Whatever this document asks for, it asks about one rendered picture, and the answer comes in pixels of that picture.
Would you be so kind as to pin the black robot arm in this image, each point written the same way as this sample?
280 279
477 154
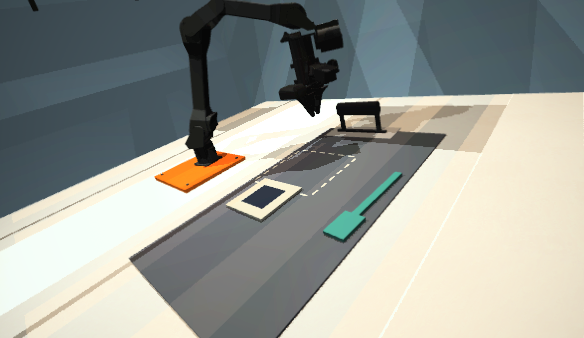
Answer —
196 36

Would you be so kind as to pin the teal flat trowel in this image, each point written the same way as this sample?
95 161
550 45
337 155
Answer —
347 223

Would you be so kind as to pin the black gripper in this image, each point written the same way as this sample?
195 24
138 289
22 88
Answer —
309 96

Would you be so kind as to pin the white square tile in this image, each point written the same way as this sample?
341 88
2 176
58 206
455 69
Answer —
264 198

